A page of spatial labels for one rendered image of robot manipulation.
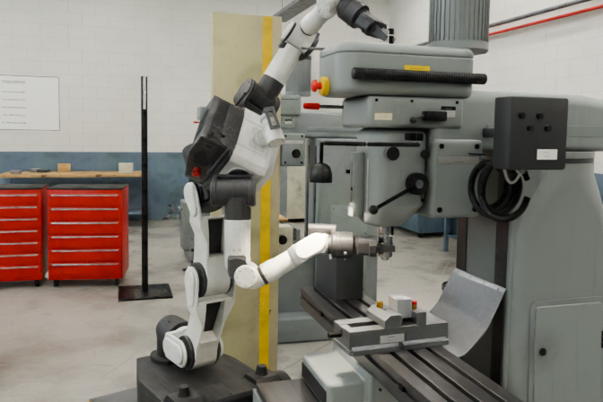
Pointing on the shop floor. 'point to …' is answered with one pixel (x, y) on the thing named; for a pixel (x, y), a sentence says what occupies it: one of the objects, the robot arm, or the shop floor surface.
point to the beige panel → (246, 310)
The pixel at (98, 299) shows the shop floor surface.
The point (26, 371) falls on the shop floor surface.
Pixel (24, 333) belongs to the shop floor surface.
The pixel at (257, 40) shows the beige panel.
